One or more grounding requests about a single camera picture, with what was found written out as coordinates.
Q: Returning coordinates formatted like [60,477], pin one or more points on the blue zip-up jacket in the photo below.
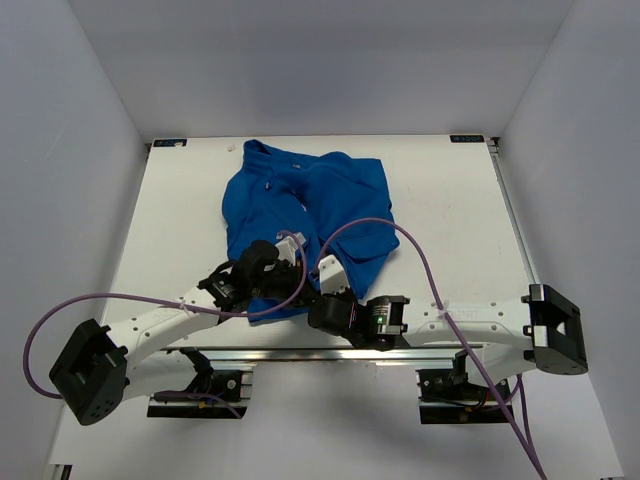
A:
[334,200]

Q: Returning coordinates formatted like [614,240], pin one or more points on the aluminium front rail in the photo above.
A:
[300,354]

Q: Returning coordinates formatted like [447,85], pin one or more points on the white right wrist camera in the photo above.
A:
[332,276]

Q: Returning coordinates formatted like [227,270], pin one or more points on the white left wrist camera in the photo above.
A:
[288,246]

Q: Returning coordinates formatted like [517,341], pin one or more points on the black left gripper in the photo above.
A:
[294,272]

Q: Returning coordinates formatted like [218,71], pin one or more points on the blue corner label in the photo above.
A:
[466,138]
[169,143]

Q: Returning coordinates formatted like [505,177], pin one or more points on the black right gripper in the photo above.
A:
[345,294]

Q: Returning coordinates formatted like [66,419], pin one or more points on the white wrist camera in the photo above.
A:
[288,246]
[332,276]

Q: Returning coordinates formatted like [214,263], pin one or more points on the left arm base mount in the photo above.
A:
[213,392]

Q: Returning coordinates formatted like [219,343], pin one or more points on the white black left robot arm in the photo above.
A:
[93,372]

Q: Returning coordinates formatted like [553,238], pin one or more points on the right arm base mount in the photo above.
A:
[446,397]

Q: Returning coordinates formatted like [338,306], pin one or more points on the left blue corner label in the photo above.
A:
[169,143]

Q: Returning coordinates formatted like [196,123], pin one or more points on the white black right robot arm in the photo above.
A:
[542,329]

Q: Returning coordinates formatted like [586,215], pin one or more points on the right blue corner label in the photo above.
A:
[466,138]

